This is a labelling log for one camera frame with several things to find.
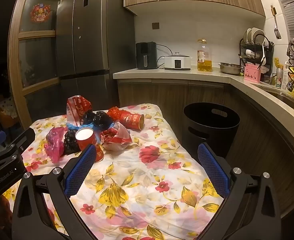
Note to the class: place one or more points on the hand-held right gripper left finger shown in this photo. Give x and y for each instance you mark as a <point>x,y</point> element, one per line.
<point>80,170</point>

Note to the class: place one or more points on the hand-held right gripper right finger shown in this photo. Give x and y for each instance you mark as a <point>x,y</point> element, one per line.
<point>212,170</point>

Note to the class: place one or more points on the red paper cup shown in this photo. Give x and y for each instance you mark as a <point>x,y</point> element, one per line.
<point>85,142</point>
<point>130,120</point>

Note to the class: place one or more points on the black plastic bag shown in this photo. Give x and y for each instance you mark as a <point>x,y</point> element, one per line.
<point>99,120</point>
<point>70,142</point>

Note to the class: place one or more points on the pink plastic bag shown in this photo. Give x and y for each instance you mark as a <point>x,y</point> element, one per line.
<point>53,145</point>

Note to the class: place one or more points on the black trash bin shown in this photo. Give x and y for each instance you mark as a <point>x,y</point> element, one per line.
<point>212,135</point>

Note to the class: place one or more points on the blue plastic bag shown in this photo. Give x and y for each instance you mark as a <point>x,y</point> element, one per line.
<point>73,127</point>

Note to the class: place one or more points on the red white plastic bag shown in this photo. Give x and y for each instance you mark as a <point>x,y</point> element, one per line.
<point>77,107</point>
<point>117,137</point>

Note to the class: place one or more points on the red mesh bag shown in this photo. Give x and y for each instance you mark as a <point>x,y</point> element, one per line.
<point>114,112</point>

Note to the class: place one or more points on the chair with dotted cushion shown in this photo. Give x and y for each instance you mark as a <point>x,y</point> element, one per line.
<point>4,110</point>

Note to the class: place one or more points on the floral tablecloth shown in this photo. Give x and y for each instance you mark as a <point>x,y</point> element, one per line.
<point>137,180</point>

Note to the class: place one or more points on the wooden glass door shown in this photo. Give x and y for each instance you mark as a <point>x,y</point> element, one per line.
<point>36,55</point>

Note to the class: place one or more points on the steel sink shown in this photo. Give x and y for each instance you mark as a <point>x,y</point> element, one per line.
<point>287,100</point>

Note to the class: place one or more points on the steel basin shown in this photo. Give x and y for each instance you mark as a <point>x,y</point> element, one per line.
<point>230,68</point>

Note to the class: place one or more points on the pink utensil holder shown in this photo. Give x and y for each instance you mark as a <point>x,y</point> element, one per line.
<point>252,73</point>

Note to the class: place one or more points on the cooking oil bottle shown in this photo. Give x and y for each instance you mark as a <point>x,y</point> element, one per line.
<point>204,60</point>

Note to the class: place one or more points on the white electric cooker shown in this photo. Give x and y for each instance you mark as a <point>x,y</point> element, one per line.
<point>177,62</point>

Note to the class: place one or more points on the silver drink can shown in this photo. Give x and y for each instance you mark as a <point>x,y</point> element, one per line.
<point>279,77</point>

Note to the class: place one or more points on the white detergent bottle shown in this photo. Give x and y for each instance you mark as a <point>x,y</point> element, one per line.
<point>285,78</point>

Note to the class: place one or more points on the red door decoration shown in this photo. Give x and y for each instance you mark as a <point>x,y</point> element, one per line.
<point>39,13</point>

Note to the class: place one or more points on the white ladle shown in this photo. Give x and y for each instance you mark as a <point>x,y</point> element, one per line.
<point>264,55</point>

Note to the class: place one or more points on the black dish rack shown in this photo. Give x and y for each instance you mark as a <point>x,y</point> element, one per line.
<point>268,55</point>

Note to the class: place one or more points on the grey refrigerator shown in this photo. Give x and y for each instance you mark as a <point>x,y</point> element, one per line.
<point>92,30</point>

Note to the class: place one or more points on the black air fryer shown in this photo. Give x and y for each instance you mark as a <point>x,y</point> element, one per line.
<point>146,55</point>

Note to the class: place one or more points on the white plate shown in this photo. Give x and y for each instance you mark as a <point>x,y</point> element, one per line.
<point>258,33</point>
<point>248,35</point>

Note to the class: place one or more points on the hanging metal spatula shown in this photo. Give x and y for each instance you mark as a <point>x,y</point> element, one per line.
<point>277,33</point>

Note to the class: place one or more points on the dark wall socket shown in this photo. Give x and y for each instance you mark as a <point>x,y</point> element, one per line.
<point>155,25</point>

